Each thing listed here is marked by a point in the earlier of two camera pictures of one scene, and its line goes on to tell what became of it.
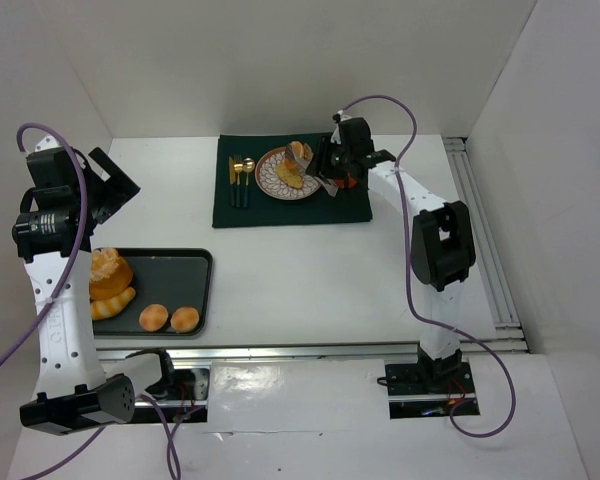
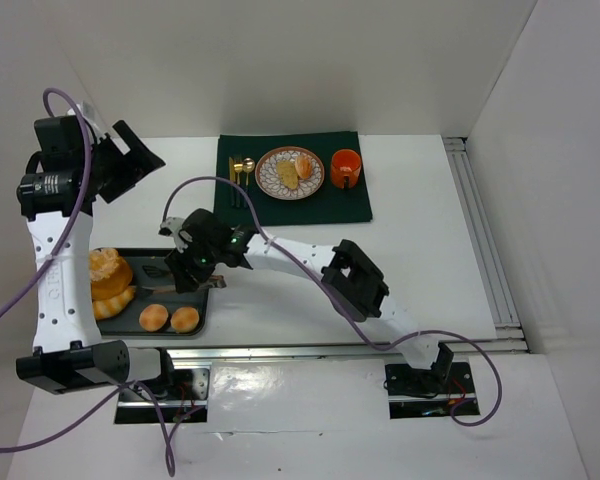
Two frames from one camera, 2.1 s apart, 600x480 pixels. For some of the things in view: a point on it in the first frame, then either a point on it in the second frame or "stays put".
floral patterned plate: x=272 y=184 stays put
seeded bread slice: x=289 y=171 stays put
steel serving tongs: x=304 y=153 -> x=210 y=282
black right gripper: x=327 y=160 -> x=184 y=272
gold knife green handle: x=232 y=181 stays put
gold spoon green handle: x=248 y=166 stays put
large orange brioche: x=110 y=273 stays put
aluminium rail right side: x=509 y=336 stays put
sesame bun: x=300 y=150 -> x=303 y=165
